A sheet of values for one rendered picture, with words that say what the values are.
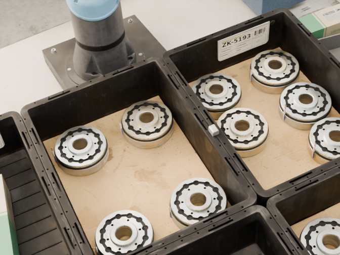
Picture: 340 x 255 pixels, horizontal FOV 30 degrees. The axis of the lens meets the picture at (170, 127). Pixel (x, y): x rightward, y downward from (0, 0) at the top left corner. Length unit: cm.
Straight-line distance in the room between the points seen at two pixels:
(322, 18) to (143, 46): 45
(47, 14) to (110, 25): 151
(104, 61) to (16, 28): 145
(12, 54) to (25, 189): 54
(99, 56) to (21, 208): 42
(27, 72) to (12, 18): 131
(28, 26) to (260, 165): 183
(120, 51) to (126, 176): 36
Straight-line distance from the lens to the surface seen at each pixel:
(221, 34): 133
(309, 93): 131
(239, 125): 126
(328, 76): 131
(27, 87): 161
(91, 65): 148
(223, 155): 112
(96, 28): 141
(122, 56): 148
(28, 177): 127
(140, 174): 122
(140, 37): 161
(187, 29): 169
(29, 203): 123
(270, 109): 132
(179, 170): 122
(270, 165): 123
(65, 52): 161
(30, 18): 292
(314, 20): 163
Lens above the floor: 182
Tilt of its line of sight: 50 degrees down
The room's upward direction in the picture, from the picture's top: 5 degrees counter-clockwise
